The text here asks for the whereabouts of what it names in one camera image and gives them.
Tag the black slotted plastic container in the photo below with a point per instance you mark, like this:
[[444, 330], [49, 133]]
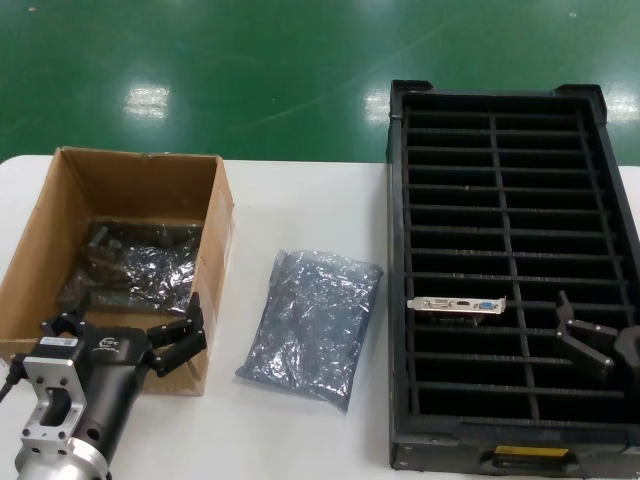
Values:
[[500, 225]]

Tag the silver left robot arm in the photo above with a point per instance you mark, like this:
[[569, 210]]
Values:
[[60, 462]]

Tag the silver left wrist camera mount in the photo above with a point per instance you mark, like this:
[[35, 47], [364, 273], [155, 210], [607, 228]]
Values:
[[52, 395]]

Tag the grey antistatic bag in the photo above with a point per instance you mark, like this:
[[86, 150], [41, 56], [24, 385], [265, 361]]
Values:
[[315, 325]]

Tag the brown cardboard box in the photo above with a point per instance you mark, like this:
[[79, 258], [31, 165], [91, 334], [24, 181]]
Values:
[[190, 280]]

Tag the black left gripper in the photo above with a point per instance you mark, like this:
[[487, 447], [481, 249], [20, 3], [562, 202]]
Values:
[[115, 370]]

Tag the graphics card with silver bracket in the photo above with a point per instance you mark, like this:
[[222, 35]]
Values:
[[460, 304]]

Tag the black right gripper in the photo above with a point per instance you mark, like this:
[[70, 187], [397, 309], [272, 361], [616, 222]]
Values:
[[630, 350]]

